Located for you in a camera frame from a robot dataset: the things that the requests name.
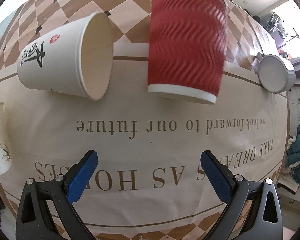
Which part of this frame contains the grey ribbed cup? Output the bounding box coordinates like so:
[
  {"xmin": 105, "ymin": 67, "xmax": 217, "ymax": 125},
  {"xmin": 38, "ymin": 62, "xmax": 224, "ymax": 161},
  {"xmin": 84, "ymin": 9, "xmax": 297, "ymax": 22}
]
[{"xmin": 256, "ymin": 53, "xmax": 296, "ymax": 94}]

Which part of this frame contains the white paper cup lying centre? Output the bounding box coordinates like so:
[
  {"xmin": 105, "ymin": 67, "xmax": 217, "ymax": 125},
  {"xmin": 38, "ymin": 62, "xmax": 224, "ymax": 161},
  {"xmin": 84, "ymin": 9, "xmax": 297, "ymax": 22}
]
[{"xmin": 17, "ymin": 12, "xmax": 114, "ymax": 101}]

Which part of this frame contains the red ripple paper cup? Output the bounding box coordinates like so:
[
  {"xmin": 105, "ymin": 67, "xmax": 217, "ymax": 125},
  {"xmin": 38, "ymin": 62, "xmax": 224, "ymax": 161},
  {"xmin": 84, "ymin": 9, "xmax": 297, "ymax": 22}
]
[{"xmin": 147, "ymin": 0, "xmax": 228, "ymax": 105}]

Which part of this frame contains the checkered printed tablecloth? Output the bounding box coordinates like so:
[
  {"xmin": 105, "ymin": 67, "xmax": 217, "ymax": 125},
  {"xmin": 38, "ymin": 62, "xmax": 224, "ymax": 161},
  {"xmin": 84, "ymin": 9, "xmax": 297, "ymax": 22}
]
[{"xmin": 0, "ymin": 0, "xmax": 288, "ymax": 239}]

